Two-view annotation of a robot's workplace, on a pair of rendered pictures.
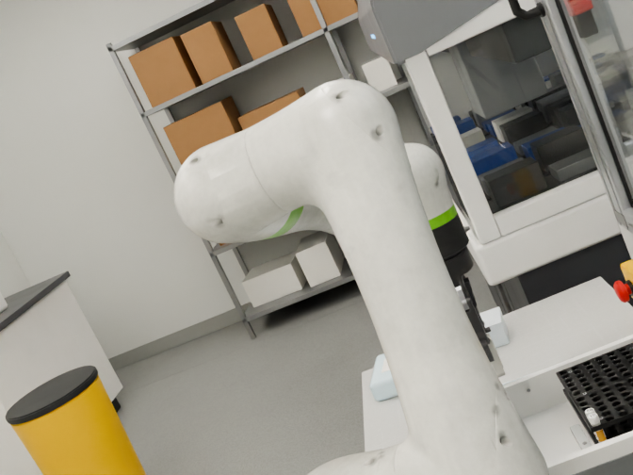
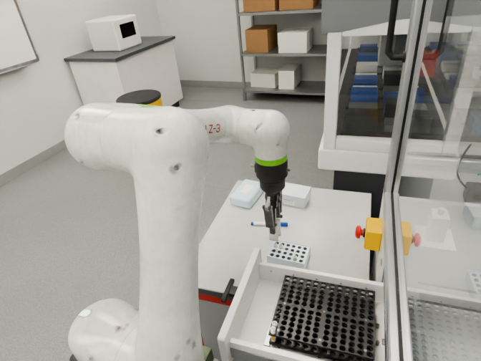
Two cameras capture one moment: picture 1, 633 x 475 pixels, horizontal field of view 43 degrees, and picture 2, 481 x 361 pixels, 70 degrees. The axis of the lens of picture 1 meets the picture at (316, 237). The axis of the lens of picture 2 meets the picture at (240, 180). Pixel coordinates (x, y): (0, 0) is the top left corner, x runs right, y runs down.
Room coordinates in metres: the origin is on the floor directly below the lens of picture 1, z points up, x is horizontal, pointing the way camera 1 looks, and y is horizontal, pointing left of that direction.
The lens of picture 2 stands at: (0.47, -0.30, 1.60)
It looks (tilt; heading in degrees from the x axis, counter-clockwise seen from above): 32 degrees down; 14
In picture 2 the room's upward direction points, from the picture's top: 6 degrees counter-clockwise
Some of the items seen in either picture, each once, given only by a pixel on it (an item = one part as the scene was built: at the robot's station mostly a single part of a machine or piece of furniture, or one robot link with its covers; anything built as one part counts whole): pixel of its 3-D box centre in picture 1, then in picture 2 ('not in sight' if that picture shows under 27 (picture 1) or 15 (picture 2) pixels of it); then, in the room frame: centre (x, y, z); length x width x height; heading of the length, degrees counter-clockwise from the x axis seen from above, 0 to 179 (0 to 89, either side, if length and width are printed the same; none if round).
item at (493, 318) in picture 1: (476, 334); (293, 195); (1.63, -0.22, 0.79); 0.13 x 0.09 x 0.05; 75
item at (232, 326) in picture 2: not in sight; (243, 301); (1.03, -0.14, 0.87); 0.29 x 0.02 x 0.11; 172
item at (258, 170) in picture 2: (436, 239); (270, 167); (1.32, -0.18, 1.10); 0.12 x 0.09 x 0.06; 79
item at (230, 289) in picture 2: not in sight; (232, 291); (1.03, -0.11, 0.91); 0.07 x 0.04 x 0.01; 172
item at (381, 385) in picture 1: (395, 371); (247, 193); (1.64, -0.03, 0.78); 0.15 x 0.10 x 0.04; 164
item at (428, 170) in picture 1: (411, 186); (267, 135); (1.32, -0.18, 1.20); 0.13 x 0.11 x 0.14; 70
